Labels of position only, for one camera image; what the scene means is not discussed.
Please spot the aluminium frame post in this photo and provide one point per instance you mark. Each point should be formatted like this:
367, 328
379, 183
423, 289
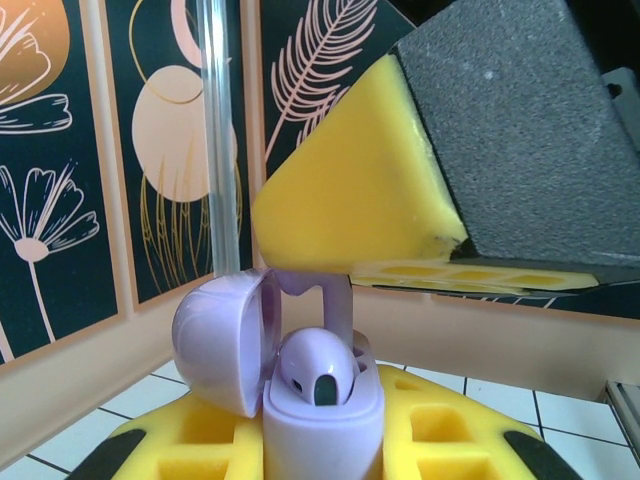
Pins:
220, 150

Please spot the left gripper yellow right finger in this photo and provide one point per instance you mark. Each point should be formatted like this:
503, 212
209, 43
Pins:
440, 440

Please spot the purple earbud charging case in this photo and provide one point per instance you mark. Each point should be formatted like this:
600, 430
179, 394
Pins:
320, 435

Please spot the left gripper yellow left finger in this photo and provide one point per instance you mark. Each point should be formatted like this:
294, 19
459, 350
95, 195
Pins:
200, 450

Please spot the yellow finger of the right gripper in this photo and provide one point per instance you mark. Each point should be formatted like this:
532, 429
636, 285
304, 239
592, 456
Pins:
360, 190

